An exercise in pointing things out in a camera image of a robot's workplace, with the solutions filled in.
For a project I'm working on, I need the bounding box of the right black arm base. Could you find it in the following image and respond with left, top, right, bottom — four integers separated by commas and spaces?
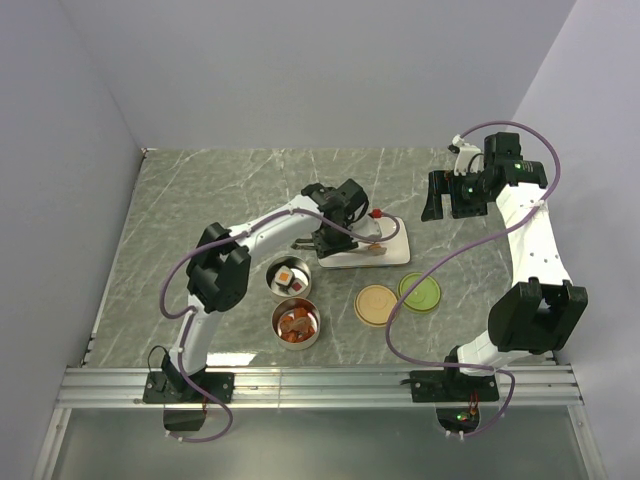
400, 368, 500, 403

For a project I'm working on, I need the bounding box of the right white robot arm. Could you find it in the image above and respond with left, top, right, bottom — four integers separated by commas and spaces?
421, 132, 588, 400

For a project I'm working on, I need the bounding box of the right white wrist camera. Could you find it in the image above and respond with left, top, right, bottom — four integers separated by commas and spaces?
449, 135, 484, 176

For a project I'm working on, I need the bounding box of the orange chicken wing piece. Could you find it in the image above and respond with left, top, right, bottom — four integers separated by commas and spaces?
291, 307, 315, 328

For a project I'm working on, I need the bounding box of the steel bowl far from rail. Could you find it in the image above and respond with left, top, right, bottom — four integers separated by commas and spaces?
265, 256, 312, 301

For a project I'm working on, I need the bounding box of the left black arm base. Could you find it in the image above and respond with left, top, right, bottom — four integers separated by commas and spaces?
142, 370, 235, 404

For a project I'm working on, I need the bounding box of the large orange fish piece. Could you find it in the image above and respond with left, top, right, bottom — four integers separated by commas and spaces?
279, 317, 299, 343

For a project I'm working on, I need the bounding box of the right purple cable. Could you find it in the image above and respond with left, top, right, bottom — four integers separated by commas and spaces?
385, 119, 562, 437

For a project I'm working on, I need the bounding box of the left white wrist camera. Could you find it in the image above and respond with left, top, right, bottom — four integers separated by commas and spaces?
363, 216, 399, 243

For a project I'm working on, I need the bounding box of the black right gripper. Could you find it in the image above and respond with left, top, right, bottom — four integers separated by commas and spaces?
421, 169, 493, 222

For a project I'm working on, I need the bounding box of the sushi roll orange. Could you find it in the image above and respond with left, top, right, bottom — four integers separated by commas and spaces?
273, 265, 295, 290

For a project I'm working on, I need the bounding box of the white rectangular plate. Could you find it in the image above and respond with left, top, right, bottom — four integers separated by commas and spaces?
318, 215, 411, 269

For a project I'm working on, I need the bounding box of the steel bowl near rail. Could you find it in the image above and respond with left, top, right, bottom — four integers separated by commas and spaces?
271, 297, 321, 351

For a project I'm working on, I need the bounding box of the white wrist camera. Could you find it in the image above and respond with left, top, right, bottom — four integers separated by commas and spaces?
449, 135, 484, 176
363, 216, 399, 243

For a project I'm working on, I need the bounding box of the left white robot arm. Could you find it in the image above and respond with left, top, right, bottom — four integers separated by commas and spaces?
159, 179, 374, 402

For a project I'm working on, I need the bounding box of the green round lid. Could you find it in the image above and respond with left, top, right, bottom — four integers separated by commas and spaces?
397, 272, 441, 314

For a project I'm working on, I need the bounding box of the sushi roll red centre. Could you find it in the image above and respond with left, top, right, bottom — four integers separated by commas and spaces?
288, 279, 307, 295

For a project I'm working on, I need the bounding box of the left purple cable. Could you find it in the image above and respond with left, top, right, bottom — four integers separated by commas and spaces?
160, 208, 401, 443

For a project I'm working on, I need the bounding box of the beige round lid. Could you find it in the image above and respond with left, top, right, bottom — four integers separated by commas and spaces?
354, 284, 397, 327

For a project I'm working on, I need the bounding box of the aluminium front rail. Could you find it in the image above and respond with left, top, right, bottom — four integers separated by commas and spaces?
55, 364, 583, 410

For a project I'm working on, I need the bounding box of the purple cable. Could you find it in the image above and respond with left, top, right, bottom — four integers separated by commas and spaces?
385, 119, 562, 437
160, 208, 401, 443

